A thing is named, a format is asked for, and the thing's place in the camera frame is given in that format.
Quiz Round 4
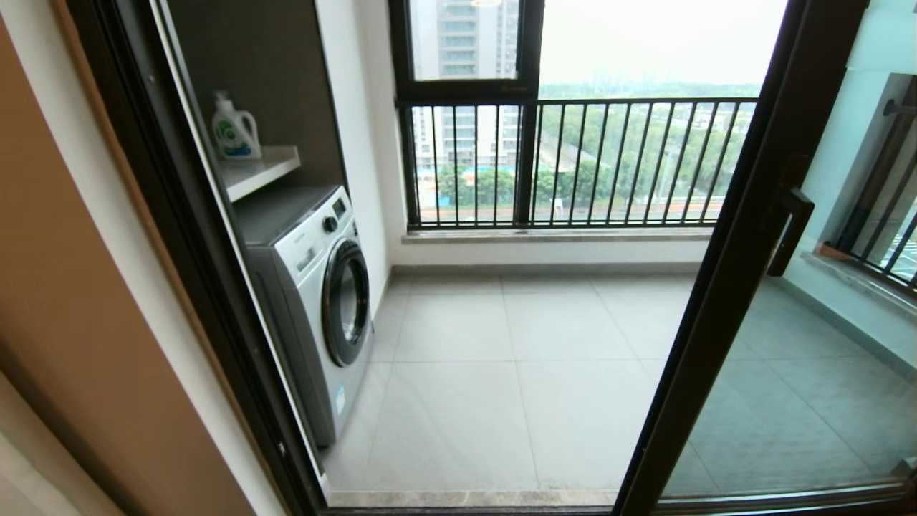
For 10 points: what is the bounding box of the dark framed sliding glass door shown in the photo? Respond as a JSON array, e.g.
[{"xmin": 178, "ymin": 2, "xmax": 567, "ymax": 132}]
[{"xmin": 613, "ymin": 0, "xmax": 917, "ymax": 516}]

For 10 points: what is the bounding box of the grey stone window sill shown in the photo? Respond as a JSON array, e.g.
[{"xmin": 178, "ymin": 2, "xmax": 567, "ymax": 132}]
[
  {"xmin": 401, "ymin": 226, "xmax": 717, "ymax": 246},
  {"xmin": 801, "ymin": 244, "xmax": 917, "ymax": 320}
]

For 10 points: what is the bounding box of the white front-load washing machine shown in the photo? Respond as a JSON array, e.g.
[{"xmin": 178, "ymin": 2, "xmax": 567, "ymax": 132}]
[{"xmin": 233, "ymin": 185, "xmax": 375, "ymax": 446}]

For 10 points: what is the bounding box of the white shelf board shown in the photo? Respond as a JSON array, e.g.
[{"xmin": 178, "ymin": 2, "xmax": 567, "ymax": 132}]
[{"xmin": 217, "ymin": 145, "xmax": 302, "ymax": 203}]

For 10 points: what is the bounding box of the black metal balcony railing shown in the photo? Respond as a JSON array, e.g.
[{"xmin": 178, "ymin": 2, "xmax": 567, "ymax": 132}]
[
  {"xmin": 824, "ymin": 79, "xmax": 917, "ymax": 295},
  {"xmin": 408, "ymin": 97, "xmax": 759, "ymax": 229}
]

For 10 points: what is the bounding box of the white detergent bottle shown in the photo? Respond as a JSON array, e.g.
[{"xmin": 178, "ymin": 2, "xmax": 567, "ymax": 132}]
[{"xmin": 210, "ymin": 91, "xmax": 262, "ymax": 161}]

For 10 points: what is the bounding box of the brown cabinet back panel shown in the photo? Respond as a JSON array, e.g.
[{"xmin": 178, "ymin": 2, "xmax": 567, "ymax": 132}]
[{"xmin": 166, "ymin": 0, "xmax": 348, "ymax": 191}]

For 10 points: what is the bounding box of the black window frame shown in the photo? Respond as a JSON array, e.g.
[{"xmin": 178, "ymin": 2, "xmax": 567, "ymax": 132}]
[{"xmin": 387, "ymin": 0, "xmax": 545, "ymax": 230}]

